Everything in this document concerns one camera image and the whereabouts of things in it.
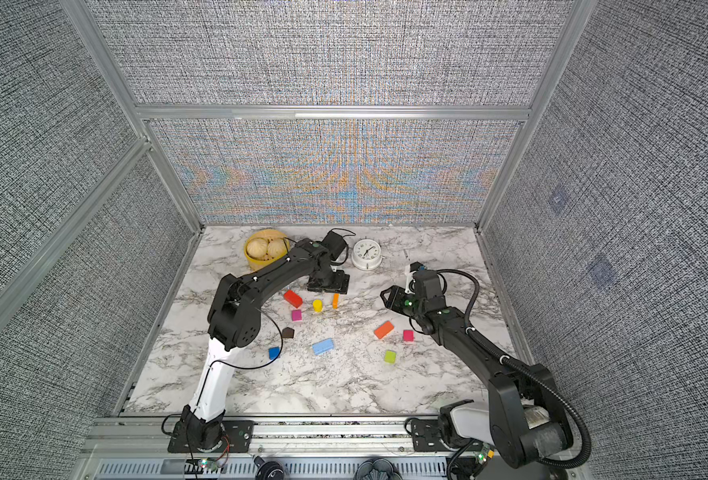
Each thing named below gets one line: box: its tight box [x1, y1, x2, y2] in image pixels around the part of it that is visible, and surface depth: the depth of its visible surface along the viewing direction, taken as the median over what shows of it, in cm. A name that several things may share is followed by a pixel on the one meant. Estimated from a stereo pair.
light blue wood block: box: [312, 338, 334, 355], surface depth 90 cm
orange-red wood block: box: [374, 320, 394, 339], surface depth 94 cm
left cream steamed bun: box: [247, 238, 269, 259], surface depth 108 cm
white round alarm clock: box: [352, 239, 385, 271], surface depth 108 cm
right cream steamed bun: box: [266, 238, 288, 258], surface depth 108 cm
